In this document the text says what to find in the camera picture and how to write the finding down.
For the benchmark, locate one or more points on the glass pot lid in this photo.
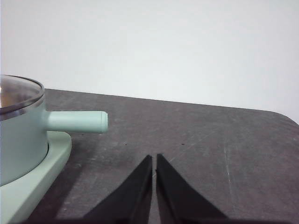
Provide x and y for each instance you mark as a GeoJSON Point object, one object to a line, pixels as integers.
{"type": "Point", "coordinates": [23, 93]}

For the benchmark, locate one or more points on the mint green breakfast machine base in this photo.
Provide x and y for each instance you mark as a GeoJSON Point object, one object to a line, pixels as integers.
{"type": "Point", "coordinates": [35, 182]}

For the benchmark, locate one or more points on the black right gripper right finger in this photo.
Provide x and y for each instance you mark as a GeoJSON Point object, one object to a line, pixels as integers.
{"type": "Point", "coordinates": [177, 198]}

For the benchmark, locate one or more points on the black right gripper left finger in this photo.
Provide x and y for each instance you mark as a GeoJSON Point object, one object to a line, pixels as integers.
{"type": "Point", "coordinates": [130, 198]}

